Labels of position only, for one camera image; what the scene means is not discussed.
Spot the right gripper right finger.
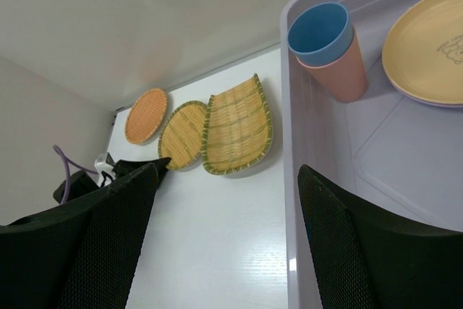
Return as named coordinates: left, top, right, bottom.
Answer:
left=297, top=164, right=462, bottom=308

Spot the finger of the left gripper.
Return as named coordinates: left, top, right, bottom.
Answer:
left=113, top=157, right=171, bottom=180

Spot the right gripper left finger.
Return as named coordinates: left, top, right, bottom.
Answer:
left=1, top=164, right=158, bottom=308

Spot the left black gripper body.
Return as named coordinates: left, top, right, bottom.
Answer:
left=53, top=170, right=122, bottom=203

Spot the orange round woven tray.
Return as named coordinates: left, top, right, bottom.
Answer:
left=124, top=88, right=168, bottom=145

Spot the round bamboo green-rim tray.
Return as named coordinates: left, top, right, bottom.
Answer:
left=158, top=101, right=206, bottom=171

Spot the salmon pink plastic cup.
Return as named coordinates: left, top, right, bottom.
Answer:
left=297, top=30, right=368, bottom=103

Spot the yellow bear plate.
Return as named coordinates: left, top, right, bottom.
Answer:
left=382, top=0, right=462, bottom=107

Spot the blue plastic cup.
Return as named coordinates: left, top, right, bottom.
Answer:
left=287, top=2, right=354, bottom=67

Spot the clear lavender plastic bin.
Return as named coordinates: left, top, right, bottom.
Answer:
left=280, top=0, right=462, bottom=308

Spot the scoop-shaped bamboo tray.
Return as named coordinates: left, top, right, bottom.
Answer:
left=201, top=74, right=273, bottom=175

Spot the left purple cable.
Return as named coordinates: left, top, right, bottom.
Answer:
left=52, top=144, right=99, bottom=204

